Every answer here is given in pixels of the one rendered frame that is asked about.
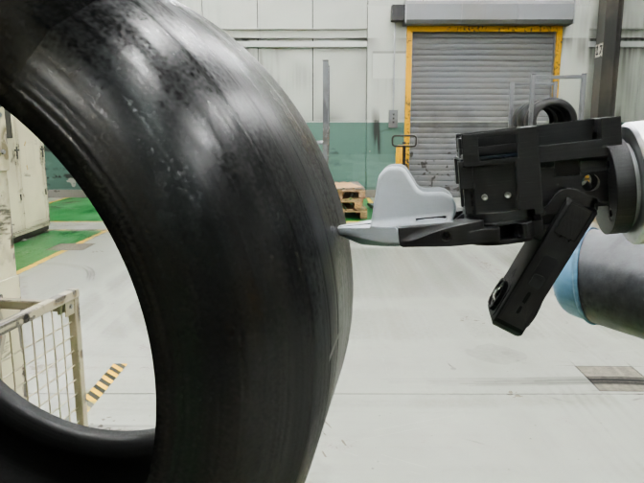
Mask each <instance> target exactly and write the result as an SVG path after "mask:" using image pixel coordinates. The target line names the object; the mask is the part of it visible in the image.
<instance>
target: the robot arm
mask: <svg viewBox="0 0 644 483"><path fill-rule="evenodd" d="M455 138H456V149H457V152H456V156H455V157H456V158H453V160H454V171H455V183H456V184H459V191H460V202H461V208H456V203H455V201H454V199H453V197H452V195H451V193H450V192H449V191H448V190H447V189H445V188H441V187H431V188H423V187H421V186H419V185H418V184H417V183H416V181H415V179H414V178H413V176H412V174H411V173H410V171H409V170H408V168H407V167H406V166H405V165H403V164H391V165H389V166H387V167H385V168H384V169H383V171H382V172H381V173H380V174H379V178H378V184H377V189H376V196H375V202H374V208H373V215H372V219H371V220H365V221H360V222H354V223H350V224H344V225H339V226H338V227H337V228H338V234H339V236H342V237H344V238H346V239H348V240H351V241H353V242H357V243H359V244H361V245H376V246H401V247H438V246H457V245H468V244H474V245H503V244H511V243H518V242H524V244H523V246H522V247H521V249H520V250H519V252H518V254H517V256H516V258H515V259H514V261H513V263H512V264H511V266H510V268H509V269H508V271H507V273H506V274H505V276H504V278H501V279H500V280H499V281H498V283H497V284H496V286H495V287H494V290H493V292H492V294H491V296H490V297H489V300H488V309H489V313H490V317H491V319H492V323H493V325H495V326H497V327H498V328H500V329H502V330H504V331H506V332H508V333H510V334H513V335H515V336H521V335H522V334H523V332H524V331H525V329H526V328H527V327H528V326H530V324H531V323H532V321H533V320H534V319H535V317H536V316H537V314H538V312H539V310H540V308H541V304H542V301H543V300H544V298H545V297H546V295H547V293H548V292H549V290H550V289H551V288H552V286H553V290H554V295H555V296H556V299H557V301H558V303H559V304H560V306H561V307H562V308H563V309H564V310H565V311H566V312H567V313H569V314H571V315H574V316H576V317H579V318H581V319H584V320H585V321H586V322H587V323H588V324H591V325H600V326H603V327H606V328H610V329H613V330H616V331H618V332H621V333H624V334H629V335H632V336H635V337H638V338H641V339H644V121H638V122H629V123H625V124H623V125H622V126H621V116H613V117H601V118H592V119H584V120H577V121H568V122H560V123H552V124H544V125H535V126H517V127H509V128H501V129H493V130H485V131H476V132H469V133H460V134H455ZM586 175H588V176H589V182H588V180H585V181H583V182H582V180H583V178H584V177H585V176H586ZM594 219H596V221H597V224H598V226H599V228H600V229H601V230H599V229H598V228H596V227H589V226H590V225H591V223H592V222H593V220H594Z"/></svg>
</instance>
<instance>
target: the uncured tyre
mask: <svg viewBox="0 0 644 483"><path fill-rule="evenodd" d="M1 106H2V107H4V108H5V109H6V110H8V111H9V112H10V114H11V115H13V116H14V117H15V118H16V119H17V120H18V121H20V122H21V123H22V124H23V125H24V126H25V127H26V128H28V129H29V130H30V131H31V132H32V133H33V134H34V135H35V136H36V137H37V138H38V139H39V140H40V141H41V142H42V143H43V144H44V145H45V146H46V147H47V148H48V149H49V150H50V151H51V152H52V154H53V155H54V156H55V157H56V158H57V159H58V160H59V162H60V163H61V164H62V165H63V166H64V167H65V169H66V170H67V171H68V172H69V173H70V174H71V175H72V176H73V178H74V179H75V180H76V182H77V183H78V184H79V186H80V187H81V189H82V190H83V191H84V193H85V194H86V196H87V197H88V199H89V200H90V202H91V203H92V205H93V206H94V208H95V209H96V211H97V212H98V214H99V216H100V217H101V219H102V221H103V223H104V225H105V227H106V228H107V230H108V232H109V234H110V236H111V237H112V239H113V240H114V242H115V244H116V246H117V248H118V250H119V252H120V254H121V257H122V259H123V261H124V263H125V265H126V269H127V271H128V274H129V276H130V279H131V281H132V284H133V286H134V289H135V291H136V294H137V297H138V300H139V303H140V307H141V310H142V313H143V316H144V320H145V323H146V327H147V332H148V336H149V345H150V349H151V355H152V362H153V370H154V378H155V393H156V423H155V428H149V429H142V430H107V429H99V428H94V427H89V426H85V425H79V424H75V423H72V422H69V421H66V420H64V419H61V418H60V417H57V416H55V415H53V414H51V413H49V412H47V411H45V410H43V409H41V408H39V407H37V406H36V405H34V404H32V403H31V402H29V401H27V400H26V399H24V398H23V397H21V396H20V395H19V394H17V393H16V392H15V391H13V390H12V389H11V388H10V387H9V386H8V385H7V384H6V383H4V382H3V381H2V380H1V379H0V483H305V482H306V479H307V477H308V474H309V471H310V468H311V463H312V460H313V457H314V454H315V451H316V448H317V445H318V442H319V439H320V436H321V432H322V429H323V426H324V424H325V421H326V418H327V415H328V411H329V408H330V405H331V402H332V399H333V396H334V390H335V388H336V385H337V382H338V379H339V376H340V373H341V369H342V366H343V362H344V359H345V355H346V351H347V347H348V342H349V336H350V330H351V323H352V314H353V298H354V279H353V263H352V253H351V246H350V240H348V239H346V238H344V237H342V236H339V234H338V228H337V227H338V226H339V225H344V224H346V219H345V216H344V212H343V208H342V205H341V201H340V198H339V195H338V191H337V188H336V187H335V184H334V179H333V177H332V174H331V171H330V169H329V167H328V164H327V162H326V160H325V158H324V155H323V153H322V151H321V149H320V148H319V146H318V144H317V142H316V140H315V138H314V136H313V135H312V133H311V130H310V129H309V127H308V125H307V123H306V122H305V120H304V119H303V117H302V115H301V114H300V112H299V111H298V109H297V108H296V106H295V105H294V104H293V102H292V101H291V99H290V98H289V97H288V95H287V94H286V92H285V91H284V90H283V88H282V87H281V86H280V85H279V83H278V82H277V81H276V80H275V79H273V77H272V76H271V75H270V74H269V73H268V72H267V71H266V70H265V68H264V67H263V66H262V65H261V63H260V62H259V61H257V60H256V59H255V58H254V57H253V56H252V55H251V54H250V53H249V52H248V51H246V50H245V49H244V48H243V47H242V46H241V45H240V43H239V42H237V41H236V40H235V39H234V38H232V37H231V36H230V35H229V34H227V33H226V32H225V31H223V30H222V29H221V28H219V27H218V26H217V25H215V24H214V23H212V22H211V21H209V20H208V19H206V18H205V17H203V16H202V15H200V14H199V13H197V12H195V11H193V10H191V9H190V8H188V7H186V6H184V5H182V4H180V3H179V2H177V1H175V0H0V107H1ZM341 325H342V330H341V332H340V335H339V338H338V339H337V342H336V344H335V347H334V350H333V354H332V357H331V359H330V354H331V351H332V349H333V346H334V343H335V340H336V338H337V335H338V333H339V330H340V327H341ZM329 361H330V362H329Z"/></svg>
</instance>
